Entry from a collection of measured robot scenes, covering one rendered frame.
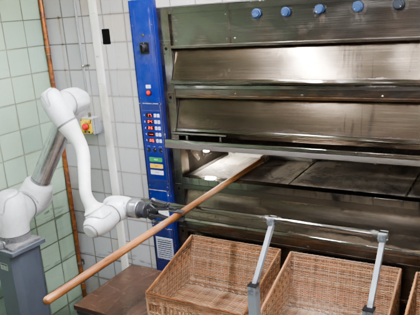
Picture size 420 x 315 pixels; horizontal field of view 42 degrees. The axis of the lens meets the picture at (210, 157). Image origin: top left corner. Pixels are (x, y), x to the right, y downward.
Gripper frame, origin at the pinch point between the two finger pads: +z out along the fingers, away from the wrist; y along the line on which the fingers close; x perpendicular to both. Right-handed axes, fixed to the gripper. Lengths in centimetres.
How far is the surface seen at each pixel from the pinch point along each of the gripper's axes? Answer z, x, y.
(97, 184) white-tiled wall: -95, -52, 12
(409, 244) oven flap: 91, -52, 22
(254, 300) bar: 40, 7, 30
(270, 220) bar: 39.3, -14.5, 2.7
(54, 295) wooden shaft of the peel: 1, 77, -1
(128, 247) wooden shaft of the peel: 1.5, 37.0, -0.7
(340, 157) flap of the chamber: 64, -38, -21
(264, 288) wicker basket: 28, -28, 46
